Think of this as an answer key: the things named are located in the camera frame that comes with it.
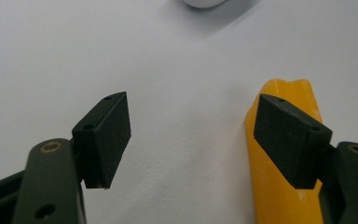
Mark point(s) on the white round object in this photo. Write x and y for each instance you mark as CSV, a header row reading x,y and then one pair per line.
x,y
203,3

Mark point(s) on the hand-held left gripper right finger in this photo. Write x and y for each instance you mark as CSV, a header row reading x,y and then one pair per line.
x,y
292,140

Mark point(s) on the yellow banana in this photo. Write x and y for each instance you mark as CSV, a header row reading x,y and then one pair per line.
x,y
276,199

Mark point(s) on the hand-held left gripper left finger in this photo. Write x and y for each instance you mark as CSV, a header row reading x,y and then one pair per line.
x,y
104,140

